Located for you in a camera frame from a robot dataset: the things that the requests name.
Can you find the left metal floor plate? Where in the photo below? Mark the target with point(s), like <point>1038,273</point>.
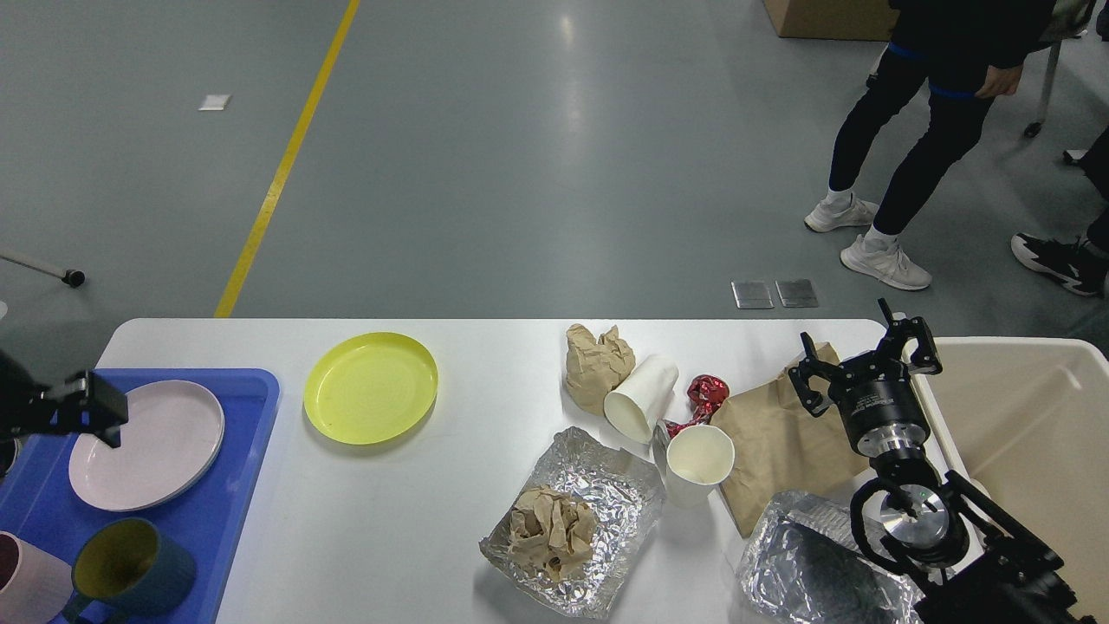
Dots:
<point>752,295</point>

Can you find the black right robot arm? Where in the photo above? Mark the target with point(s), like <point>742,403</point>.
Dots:
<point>973,562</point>

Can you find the seated person in black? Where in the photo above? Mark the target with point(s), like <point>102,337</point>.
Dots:
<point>1081,266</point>

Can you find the lying white paper cup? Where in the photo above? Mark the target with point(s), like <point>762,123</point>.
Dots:
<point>635,405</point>

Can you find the blue plastic tray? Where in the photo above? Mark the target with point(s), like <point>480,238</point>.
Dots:
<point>38,503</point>

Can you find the pink mug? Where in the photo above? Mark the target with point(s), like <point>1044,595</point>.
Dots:
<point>35,586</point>

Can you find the crumpled brown paper bag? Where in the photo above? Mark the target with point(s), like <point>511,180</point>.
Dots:
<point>595,365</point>

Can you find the red foil wrapper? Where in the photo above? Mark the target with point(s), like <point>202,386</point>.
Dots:
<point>707,394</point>

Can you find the beige plastic bin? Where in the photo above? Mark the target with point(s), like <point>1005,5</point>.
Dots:
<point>1027,419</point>

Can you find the dark teal mug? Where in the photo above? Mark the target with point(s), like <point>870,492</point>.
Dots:
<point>132,567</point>

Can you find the flat brown paper bag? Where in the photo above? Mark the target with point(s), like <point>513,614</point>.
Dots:
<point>780,447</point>

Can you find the crumpled aluminium foil sheet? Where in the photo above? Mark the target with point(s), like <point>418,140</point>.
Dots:
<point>627,495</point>

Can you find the aluminium foil tray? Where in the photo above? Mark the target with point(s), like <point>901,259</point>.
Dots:
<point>802,565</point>

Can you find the chair leg with caster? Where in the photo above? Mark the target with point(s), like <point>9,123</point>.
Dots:
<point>71,277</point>

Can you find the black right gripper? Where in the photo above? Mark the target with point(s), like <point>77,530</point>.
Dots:
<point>884,412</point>

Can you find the upright white paper cup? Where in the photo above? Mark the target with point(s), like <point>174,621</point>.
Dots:
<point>698,459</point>

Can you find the right metal floor plate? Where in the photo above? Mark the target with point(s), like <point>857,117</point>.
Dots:
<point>797,293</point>

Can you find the office chair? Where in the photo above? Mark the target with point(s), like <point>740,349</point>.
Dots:
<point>1068,20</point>

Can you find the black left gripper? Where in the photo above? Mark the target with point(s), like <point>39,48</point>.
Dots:
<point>85,403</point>

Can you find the crumpled brown paper ball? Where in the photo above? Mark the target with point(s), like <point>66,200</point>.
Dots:
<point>551,532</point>

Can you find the metal floor plate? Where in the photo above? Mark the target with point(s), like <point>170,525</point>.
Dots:
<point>752,295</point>
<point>797,293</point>

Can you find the yellow plate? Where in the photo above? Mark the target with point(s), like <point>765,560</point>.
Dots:
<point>371,388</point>

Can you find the pink plate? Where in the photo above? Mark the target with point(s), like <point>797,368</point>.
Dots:
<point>175,431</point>

